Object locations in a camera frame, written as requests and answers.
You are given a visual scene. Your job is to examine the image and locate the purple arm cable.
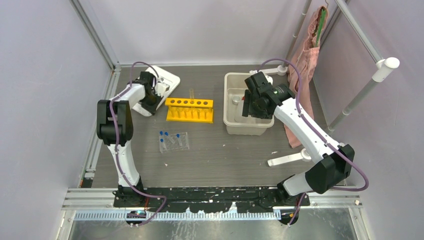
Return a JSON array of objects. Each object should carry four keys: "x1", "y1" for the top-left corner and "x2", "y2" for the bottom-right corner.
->
[
  {"x1": 109, "y1": 61, "x2": 168, "y2": 227},
  {"x1": 256, "y1": 58, "x2": 370, "y2": 227}
]

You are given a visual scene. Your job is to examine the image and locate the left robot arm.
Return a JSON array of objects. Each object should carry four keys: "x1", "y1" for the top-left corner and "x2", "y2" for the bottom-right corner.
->
[{"x1": 96, "y1": 71, "x2": 161, "y2": 207}]

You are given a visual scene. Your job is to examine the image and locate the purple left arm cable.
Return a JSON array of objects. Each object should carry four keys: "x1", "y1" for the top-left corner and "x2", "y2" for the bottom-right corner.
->
[{"x1": 109, "y1": 61, "x2": 168, "y2": 227}]

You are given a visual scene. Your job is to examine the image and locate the aluminium frame rail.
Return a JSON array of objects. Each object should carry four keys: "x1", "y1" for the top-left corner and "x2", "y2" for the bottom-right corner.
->
[{"x1": 61, "y1": 188, "x2": 363, "y2": 222}]

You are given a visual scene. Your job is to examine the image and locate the pink cloth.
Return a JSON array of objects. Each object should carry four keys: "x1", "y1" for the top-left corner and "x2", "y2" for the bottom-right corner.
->
[{"x1": 283, "y1": 4, "x2": 329, "y2": 149}]

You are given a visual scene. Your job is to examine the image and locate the beige plastic bin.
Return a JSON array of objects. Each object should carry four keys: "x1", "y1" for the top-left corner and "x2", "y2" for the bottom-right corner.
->
[{"x1": 223, "y1": 72, "x2": 275, "y2": 136}]

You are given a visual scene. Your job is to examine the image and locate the white garment rack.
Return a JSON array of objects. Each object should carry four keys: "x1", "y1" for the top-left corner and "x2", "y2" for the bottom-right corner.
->
[{"x1": 248, "y1": 0, "x2": 401, "y2": 168}]

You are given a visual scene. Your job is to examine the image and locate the small white cup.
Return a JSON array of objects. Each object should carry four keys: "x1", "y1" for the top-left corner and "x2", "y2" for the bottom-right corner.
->
[{"x1": 231, "y1": 95, "x2": 242, "y2": 106}]

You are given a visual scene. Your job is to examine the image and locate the clear glass test tube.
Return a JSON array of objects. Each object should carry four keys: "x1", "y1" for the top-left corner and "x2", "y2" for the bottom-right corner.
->
[{"x1": 189, "y1": 88, "x2": 195, "y2": 100}]

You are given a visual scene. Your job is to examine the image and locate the clear acrylic tube tray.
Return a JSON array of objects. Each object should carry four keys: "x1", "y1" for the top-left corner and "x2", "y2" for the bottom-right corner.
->
[{"x1": 159, "y1": 131, "x2": 190, "y2": 154}]

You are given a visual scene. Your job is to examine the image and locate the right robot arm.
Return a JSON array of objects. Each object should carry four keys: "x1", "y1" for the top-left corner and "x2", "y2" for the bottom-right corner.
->
[{"x1": 242, "y1": 72, "x2": 355, "y2": 206}]

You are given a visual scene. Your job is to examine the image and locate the yellow test tube rack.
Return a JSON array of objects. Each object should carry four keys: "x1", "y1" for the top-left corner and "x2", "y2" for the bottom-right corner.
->
[{"x1": 165, "y1": 97, "x2": 214, "y2": 124}]

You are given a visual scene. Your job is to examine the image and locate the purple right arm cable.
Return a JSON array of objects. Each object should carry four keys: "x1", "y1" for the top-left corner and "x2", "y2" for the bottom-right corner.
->
[{"x1": 256, "y1": 58, "x2": 370, "y2": 227}]

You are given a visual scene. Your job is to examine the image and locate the green clothes hanger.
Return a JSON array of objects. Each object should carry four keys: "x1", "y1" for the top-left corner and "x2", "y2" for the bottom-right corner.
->
[{"x1": 314, "y1": 7, "x2": 327, "y2": 47}]

